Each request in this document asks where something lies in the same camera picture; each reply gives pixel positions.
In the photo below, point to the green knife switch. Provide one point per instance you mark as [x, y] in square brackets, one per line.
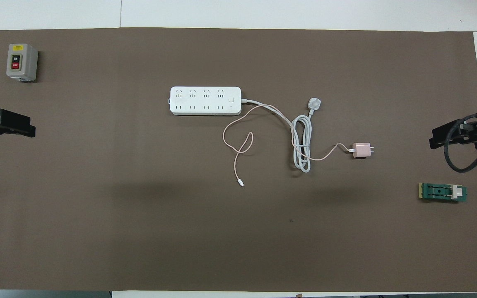
[437, 192]

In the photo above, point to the pink charger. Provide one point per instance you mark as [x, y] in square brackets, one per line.
[362, 150]

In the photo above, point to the grey on-off switch box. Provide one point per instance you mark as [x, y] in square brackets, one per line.
[21, 62]

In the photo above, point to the white power strip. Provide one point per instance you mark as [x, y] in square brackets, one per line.
[205, 101]

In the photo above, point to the brown table mat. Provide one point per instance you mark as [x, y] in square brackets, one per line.
[222, 231]

